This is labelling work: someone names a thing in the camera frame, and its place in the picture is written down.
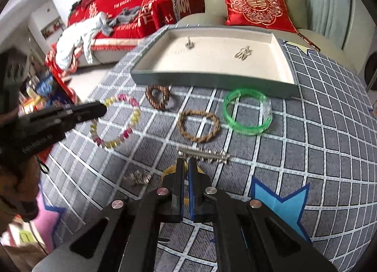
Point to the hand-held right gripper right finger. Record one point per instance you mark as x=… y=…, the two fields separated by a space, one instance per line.
x=193 y=177

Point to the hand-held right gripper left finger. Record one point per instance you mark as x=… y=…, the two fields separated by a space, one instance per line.
x=179 y=177

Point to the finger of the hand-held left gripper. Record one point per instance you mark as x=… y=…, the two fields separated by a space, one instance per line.
x=88 y=110

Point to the silver hair clip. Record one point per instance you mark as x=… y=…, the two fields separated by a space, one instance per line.
x=212 y=155

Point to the green translucent bangle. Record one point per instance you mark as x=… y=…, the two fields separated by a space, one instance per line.
x=247 y=129

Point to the grey jewelry tray beige lining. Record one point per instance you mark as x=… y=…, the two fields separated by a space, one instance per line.
x=223 y=53

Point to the person's left forearm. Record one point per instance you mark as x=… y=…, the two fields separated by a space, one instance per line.
x=13 y=185

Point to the red fringed cloth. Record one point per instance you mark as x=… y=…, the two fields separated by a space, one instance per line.
x=63 y=83

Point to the white garment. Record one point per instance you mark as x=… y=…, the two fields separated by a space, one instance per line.
x=70 y=39

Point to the grey cloth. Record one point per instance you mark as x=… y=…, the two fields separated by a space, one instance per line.
x=123 y=15

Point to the small silver earring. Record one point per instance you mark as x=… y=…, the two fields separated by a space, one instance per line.
x=188 y=43

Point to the silver pendant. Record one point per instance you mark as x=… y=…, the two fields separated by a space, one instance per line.
x=243 y=53

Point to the red cushion with white letters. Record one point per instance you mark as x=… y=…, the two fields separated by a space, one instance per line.
x=191 y=3

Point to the red tasselled ornament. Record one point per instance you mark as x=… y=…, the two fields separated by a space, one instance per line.
x=307 y=40

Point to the red embroidered cushion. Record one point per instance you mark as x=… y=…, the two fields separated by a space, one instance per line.
x=256 y=6

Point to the black round object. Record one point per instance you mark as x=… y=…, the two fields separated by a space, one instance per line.
x=371 y=71

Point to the pale blue curtain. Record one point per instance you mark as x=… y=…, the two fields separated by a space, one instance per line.
x=324 y=0

